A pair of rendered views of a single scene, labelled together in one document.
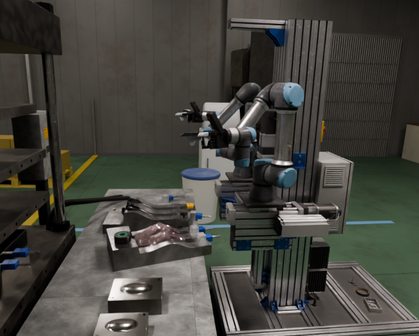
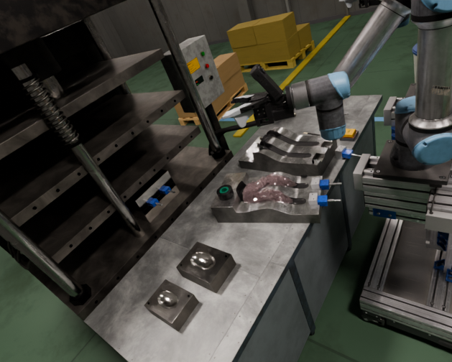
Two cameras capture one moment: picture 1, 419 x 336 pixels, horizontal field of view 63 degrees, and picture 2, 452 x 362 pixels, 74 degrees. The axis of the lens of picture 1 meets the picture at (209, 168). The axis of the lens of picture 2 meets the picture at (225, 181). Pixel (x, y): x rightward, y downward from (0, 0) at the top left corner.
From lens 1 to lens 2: 106 cm
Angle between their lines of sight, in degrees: 54
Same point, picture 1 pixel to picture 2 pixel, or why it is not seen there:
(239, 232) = (370, 200)
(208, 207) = not seen: hidden behind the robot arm
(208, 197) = not seen: hidden behind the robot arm
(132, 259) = (231, 215)
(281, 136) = (422, 75)
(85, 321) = (168, 274)
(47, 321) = (150, 263)
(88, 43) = not seen: outside the picture
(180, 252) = (279, 217)
